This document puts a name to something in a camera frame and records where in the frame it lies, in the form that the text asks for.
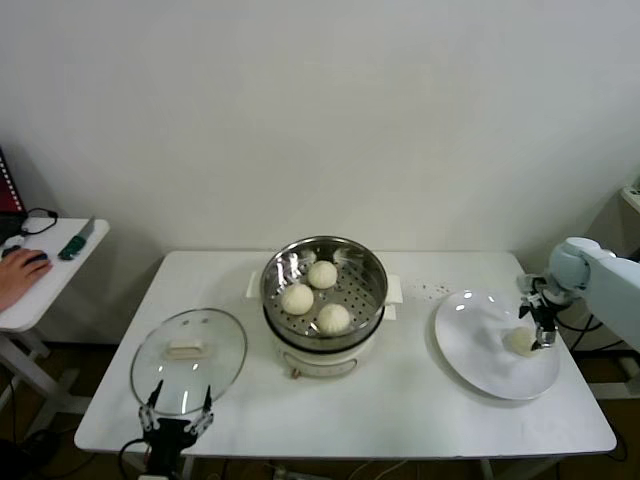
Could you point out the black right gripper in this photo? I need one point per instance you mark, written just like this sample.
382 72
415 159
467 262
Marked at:
544 315

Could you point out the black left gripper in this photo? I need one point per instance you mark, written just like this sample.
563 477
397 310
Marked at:
165 445

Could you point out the white steamed baozi bun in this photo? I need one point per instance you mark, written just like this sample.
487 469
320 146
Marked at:
333 319
298 299
519 341
322 274

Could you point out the round glass pot lid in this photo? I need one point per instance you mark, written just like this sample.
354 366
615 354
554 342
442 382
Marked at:
230 345

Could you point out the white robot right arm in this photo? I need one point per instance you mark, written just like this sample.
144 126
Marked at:
615 295

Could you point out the perforated steel steamer basket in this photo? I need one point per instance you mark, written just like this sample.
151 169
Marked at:
360 290

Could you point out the person's bare hand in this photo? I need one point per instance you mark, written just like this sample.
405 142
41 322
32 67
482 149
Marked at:
17 275

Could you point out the white round plate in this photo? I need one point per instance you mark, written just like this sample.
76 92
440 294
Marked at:
470 335

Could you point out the scattered dark crumbs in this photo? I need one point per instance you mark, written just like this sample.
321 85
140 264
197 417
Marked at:
435 288

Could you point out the white power strip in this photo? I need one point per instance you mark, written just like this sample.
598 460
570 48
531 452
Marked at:
281 471

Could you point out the white electric cooker pot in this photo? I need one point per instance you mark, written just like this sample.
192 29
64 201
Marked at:
320 362

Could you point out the white shelf edge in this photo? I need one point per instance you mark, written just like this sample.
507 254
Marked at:
632 200

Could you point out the white side table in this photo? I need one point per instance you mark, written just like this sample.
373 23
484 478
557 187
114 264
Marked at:
75 280

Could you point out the black computer mouse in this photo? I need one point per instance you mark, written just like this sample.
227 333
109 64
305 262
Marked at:
42 257

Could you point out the small black gadget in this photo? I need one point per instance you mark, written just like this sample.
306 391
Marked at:
7 251

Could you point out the laptop with red screen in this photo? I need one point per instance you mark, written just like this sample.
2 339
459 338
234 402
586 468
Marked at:
7 195

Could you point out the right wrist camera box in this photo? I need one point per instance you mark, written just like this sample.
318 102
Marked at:
531 285

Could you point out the white stand base frame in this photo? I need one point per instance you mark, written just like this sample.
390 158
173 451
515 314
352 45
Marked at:
612 389

